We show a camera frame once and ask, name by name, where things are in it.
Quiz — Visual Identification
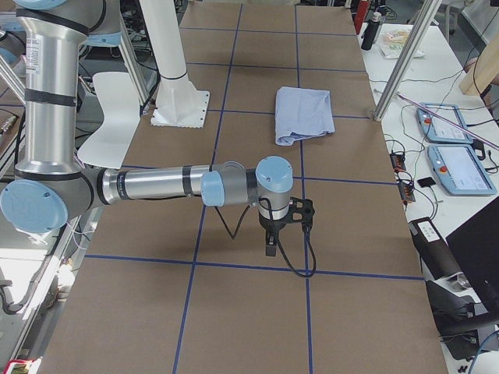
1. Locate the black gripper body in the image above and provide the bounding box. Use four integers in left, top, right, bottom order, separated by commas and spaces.
259, 212, 288, 237

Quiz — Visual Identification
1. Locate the aluminium frame post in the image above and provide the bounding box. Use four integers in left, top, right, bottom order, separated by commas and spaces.
373, 0, 441, 122

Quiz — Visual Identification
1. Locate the white plastic chair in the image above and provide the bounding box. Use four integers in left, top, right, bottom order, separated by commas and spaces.
78, 72, 140, 169

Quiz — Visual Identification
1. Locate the black monitor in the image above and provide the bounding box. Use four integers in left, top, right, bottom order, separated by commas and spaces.
446, 199, 499, 311

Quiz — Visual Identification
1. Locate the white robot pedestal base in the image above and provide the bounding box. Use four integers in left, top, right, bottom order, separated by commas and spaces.
140, 0, 210, 129

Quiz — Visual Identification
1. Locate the black water bottle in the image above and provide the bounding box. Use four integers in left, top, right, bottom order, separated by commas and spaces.
361, 12, 382, 51

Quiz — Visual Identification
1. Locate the brown paper table cover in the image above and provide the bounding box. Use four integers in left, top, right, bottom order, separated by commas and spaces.
40, 2, 447, 373

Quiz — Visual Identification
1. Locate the teach pendant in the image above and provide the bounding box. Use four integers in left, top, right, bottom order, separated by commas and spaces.
416, 103, 472, 145
427, 144, 497, 196

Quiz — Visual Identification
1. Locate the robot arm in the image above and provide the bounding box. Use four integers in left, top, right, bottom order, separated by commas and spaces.
1, 1, 296, 256

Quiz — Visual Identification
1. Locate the teach pendant far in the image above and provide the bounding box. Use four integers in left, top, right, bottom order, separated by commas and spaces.
416, 103, 472, 145

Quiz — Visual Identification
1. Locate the small black phone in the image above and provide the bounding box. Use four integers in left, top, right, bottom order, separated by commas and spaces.
417, 177, 436, 188

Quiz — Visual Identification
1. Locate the black labelled box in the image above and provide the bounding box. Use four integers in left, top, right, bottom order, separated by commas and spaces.
409, 217, 462, 279

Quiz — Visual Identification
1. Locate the teach pendant near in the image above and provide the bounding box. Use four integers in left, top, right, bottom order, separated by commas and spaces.
427, 144, 497, 196

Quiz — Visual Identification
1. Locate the metal reacher grabber tool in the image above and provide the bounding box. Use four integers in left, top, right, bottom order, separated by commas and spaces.
395, 92, 499, 151

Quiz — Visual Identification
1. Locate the blue striped button shirt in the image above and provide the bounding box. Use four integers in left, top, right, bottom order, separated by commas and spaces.
274, 86, 335, 146

